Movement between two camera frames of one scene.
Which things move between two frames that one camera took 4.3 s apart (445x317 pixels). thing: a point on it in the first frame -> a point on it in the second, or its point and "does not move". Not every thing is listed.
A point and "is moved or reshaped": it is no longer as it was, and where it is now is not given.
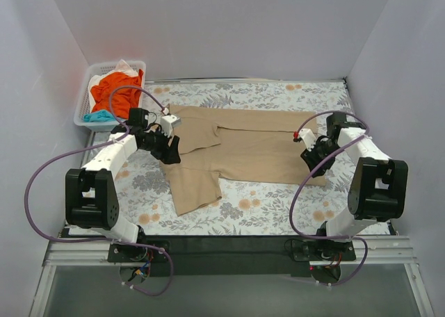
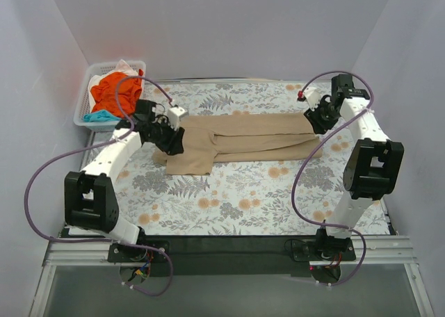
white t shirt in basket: x=124 y=67 does not move
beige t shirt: x=243 y=144 is moved or reshaped
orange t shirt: x=117 y=92 does not move
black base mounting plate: x=231 y=256 does not move
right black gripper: x=313 y=158 -> x=316 y=119
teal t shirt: x=99 y=116 does not move
